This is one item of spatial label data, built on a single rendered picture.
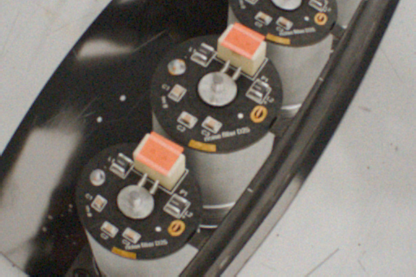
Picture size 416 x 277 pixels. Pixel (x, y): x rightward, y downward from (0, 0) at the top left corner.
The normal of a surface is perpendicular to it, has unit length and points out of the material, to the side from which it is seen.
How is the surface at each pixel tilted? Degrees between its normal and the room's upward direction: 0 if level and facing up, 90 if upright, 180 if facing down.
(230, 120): 0
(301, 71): 90
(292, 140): 0
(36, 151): 0
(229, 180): 90
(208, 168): 90
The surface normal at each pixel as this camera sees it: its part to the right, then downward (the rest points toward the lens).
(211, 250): 0.04, -0.45
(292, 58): 0.08, 0.89
